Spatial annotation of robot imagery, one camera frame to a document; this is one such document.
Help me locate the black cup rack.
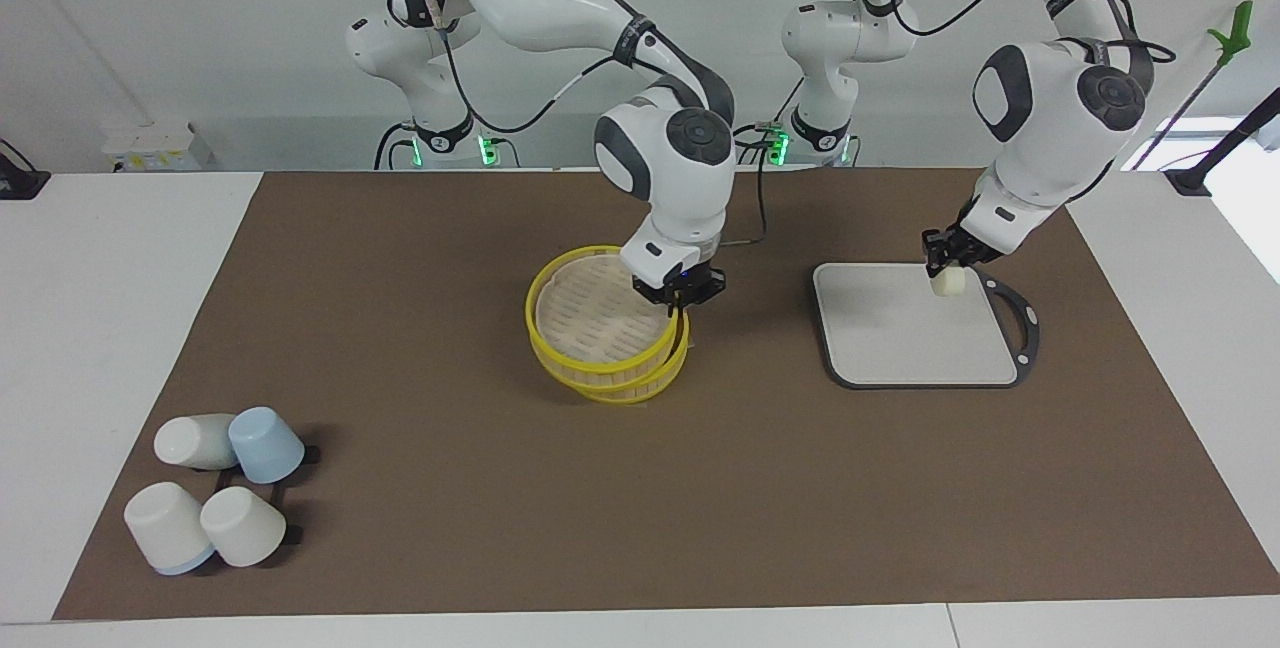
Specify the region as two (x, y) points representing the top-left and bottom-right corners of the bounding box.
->
(213, 443), (321, 549)

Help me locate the beige perforated steamer liner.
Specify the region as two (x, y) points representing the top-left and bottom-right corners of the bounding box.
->
(536, 256), (673, 361)

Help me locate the white plastic cup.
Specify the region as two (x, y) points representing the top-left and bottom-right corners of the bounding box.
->
(124, 482), (217, 576)
(200, 486), (288, 569)
(154, 414), (241, 471)

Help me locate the white background box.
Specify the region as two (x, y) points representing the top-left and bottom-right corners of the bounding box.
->
(100, 120), (217, 172)

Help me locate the grey cutting board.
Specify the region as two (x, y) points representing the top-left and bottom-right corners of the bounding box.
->
(811, 262), (1041, 390)

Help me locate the green tipped pole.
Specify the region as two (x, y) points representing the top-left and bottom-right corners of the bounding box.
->
(1135, 0), (1254, 171)

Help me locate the black stand with clamp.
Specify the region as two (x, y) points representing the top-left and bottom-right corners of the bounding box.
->
(1165, 86), (1280, 197)

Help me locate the black table clamp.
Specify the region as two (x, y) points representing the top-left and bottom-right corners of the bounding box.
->
(0, 138), (51, 201)

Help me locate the yellow steamer base tier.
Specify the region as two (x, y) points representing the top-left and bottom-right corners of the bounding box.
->
(545, 313), (692, 406)

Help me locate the yellow steamer lid tier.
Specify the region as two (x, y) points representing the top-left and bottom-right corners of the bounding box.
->
(525, 246), (692, 392)

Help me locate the brown table mat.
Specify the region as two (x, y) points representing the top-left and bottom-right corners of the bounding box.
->
(52, 168), (1280, 621)

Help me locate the black base power cable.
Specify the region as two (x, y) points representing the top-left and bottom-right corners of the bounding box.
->
(710, 78), (806, 167)
(374, 121), (417, 171)

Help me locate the light blue plastic cup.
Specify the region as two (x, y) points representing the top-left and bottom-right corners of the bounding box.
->
(228, 406), (306, 485)

